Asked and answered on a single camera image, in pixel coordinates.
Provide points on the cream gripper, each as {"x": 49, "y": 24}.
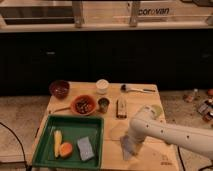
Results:
{"x": 135, "y": 148}

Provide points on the grey blue towel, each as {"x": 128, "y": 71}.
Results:
{"x": 127, "y": 147}

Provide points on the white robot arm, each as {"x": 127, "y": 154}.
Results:
{"x": 144, "y": 124}

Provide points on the light green cup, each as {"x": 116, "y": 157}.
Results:
{"x": 158, "y": 110}

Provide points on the small metal cup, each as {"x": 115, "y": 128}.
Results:
{"x": 103, "y": 104}

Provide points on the white cup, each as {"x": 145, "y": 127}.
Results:
{"x": 102, "y": 86}

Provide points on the blue grey sponge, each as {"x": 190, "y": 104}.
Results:
{"x": 85, "y": 149}

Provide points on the green plastic tray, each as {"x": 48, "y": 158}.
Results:
{"x": 73, "y": 128}

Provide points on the orange fruit toy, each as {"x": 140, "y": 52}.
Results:
{"x": 65, "y": 149}

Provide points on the yellow corn cob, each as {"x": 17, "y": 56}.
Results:
{"x": 57, "y": 142}

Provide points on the dark red bowl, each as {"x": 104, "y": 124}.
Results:
{"x": 59, "y": 89}

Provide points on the corovan cardboard box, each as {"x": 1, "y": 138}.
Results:
{"x": 147, "y": 11}

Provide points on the orange bowl with handle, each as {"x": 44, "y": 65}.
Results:
{"x": 83, "y": 105}

